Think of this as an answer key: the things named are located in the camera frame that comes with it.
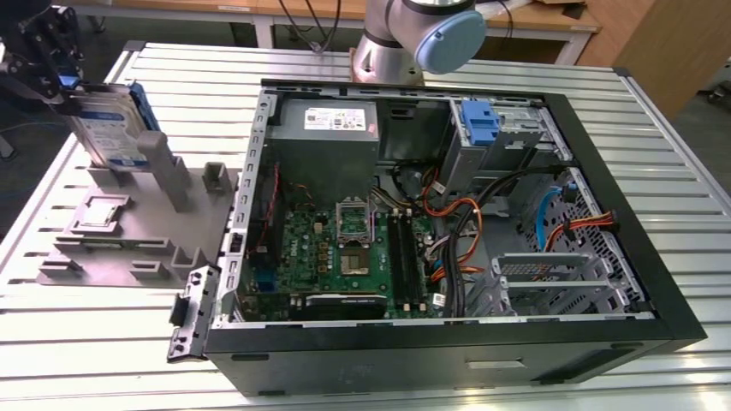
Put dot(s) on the black RAM slot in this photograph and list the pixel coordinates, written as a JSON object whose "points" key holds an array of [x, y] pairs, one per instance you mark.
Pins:
{"points": [[412, 261], [398, 261]]}

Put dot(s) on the CPU socket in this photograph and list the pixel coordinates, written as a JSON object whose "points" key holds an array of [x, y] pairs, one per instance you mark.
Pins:
{"points": [[359, 263]]}

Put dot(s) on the black chair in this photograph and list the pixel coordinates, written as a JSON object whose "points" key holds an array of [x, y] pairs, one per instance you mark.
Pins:
{"points": [[18, 105]]}

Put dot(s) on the black PC case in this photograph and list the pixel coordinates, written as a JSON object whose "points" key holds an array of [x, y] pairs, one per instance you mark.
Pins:
{"points": [[399, 364]]}

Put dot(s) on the wooden cabinet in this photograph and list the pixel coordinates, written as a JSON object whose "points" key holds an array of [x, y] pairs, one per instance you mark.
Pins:
{"points": [[674, 51]]}

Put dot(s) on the grey power supply unit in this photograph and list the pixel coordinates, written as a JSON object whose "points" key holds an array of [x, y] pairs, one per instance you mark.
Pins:
{"points": [[326, 158]]}

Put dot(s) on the green RAM stick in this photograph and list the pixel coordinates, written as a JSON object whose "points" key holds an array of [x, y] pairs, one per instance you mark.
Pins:
{"points": [[106, 245]]}

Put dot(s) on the grey metal drive cage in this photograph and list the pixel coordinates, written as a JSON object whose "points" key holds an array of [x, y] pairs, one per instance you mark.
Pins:
{"points": [[474, 167]]}

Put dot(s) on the office chair wheel base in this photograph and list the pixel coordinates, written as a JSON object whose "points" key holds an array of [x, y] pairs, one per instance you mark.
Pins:
{"points": [[721, 92]]}

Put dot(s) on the grey metal disk bay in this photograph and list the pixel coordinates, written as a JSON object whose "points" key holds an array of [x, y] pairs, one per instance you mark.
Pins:
{"points": [[542, 257]]}

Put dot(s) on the grey parts rack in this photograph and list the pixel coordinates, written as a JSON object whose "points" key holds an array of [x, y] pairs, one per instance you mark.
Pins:
{"points": [[154, 222]]}

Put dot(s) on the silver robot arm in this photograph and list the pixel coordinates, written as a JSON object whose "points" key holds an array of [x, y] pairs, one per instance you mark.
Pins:
{"points": [[383, 60]]}

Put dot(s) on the hard disk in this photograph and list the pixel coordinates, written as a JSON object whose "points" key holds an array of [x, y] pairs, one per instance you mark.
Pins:
{"points": [[108, 132]]}

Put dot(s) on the grey expansion card retainer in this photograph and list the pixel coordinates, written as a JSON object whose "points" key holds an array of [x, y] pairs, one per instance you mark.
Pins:
{"points": [[196, 308]]}

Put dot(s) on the wooden desk white frame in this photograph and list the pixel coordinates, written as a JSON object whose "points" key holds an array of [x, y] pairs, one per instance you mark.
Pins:
{"points": [[171, 6], [542, 19]]}

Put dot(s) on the blue plastic bay latch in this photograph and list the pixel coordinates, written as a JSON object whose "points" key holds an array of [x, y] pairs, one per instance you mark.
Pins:
{"points": [[479, 124]]}

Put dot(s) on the silver CPU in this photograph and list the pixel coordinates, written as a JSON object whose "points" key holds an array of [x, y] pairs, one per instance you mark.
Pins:
{"points": [[103, 214]]}

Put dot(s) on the locking lever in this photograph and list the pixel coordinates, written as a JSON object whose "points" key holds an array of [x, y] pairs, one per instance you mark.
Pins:
{"points": [[374, 227]]}

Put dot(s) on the black graphics card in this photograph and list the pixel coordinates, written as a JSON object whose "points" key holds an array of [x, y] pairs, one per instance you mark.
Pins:
{"points": [[343, 301]]}

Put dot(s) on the green motherboard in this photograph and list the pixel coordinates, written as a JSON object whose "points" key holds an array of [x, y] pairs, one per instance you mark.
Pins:
{"points": [[308, 257]]}

